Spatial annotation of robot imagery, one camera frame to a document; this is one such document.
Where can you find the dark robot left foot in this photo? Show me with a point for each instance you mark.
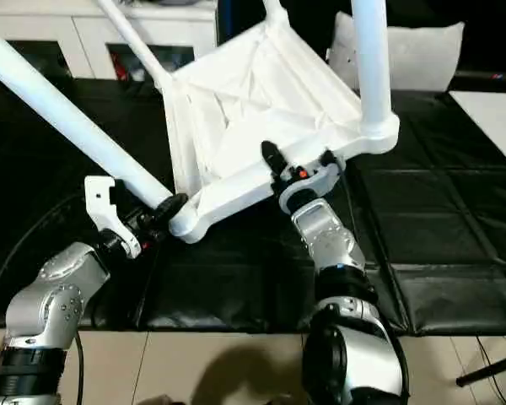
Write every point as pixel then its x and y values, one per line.
pixel 160 401

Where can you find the grey cushion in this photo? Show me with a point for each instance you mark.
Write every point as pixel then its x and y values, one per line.
pixel 426 55

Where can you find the white plastic table leg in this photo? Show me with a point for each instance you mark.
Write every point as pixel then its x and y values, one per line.
pixel 67 114
pixel 373 63
pixel 276 10
pixel 135 38

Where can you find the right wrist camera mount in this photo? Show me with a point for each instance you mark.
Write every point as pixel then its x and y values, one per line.
pixel 316 181

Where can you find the white flat board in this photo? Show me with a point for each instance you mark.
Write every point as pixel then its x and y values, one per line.
pixel 493 126

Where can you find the black mat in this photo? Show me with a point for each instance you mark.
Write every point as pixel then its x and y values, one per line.
pixel 426 211

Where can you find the black pole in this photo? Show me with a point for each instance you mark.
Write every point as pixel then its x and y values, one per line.
pixel 489 369

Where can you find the white cabinet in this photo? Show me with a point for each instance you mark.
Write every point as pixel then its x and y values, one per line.
pixel 46 25

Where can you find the black cabinet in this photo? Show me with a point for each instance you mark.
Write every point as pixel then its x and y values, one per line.
pixel 236 21

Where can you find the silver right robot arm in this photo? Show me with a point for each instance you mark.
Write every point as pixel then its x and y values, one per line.
pixel 341 253

